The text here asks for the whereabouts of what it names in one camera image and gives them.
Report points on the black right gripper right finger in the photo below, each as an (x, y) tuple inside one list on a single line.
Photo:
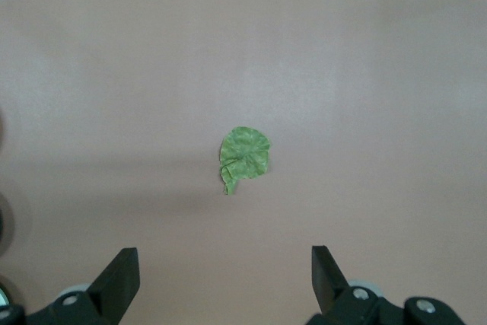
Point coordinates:
[(335, 298)]

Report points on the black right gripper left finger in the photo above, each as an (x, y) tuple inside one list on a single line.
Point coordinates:
[(114, 287)]

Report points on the green lettuce leaf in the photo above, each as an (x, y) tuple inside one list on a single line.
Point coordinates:
[(245, 153)]

